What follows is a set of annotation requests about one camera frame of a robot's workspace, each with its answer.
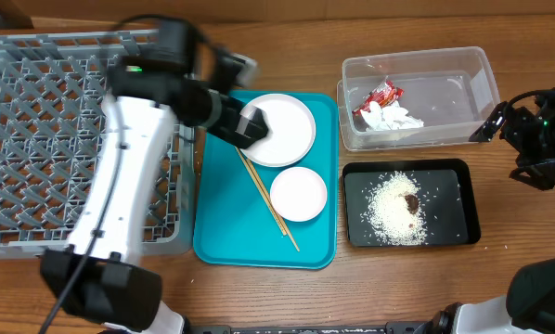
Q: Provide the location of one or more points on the brown food scrap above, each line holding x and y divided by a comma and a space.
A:
412, 203

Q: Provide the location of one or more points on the small pink-white bowl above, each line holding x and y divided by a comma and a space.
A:
298, 194

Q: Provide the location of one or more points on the grey dishwasher rack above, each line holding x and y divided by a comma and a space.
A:
52, 129

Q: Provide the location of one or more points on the white napkin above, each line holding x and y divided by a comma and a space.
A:
388, 118

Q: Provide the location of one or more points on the black waste tray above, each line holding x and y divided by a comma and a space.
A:
451, 214

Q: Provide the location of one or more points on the clear plastic waste bin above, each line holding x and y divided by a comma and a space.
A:
451, 90

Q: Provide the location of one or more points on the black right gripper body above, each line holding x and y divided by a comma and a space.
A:
505, 126

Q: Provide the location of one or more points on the teal plastic tray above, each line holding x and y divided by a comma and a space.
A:
233, 224

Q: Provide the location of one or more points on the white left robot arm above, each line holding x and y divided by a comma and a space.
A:
97, 275

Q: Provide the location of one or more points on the pile of white rice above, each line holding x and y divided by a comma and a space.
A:
384, 217

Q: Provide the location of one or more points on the red snack wrapper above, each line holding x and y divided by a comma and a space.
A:
384, 95

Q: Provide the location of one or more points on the wooden chopstick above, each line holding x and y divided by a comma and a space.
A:
289, 234
265, 195

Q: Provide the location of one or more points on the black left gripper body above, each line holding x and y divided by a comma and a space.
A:
221, 125

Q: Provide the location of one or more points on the large white round plate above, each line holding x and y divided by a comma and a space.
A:
292, 130

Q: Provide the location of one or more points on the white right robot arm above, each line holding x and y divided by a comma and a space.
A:
528, 307

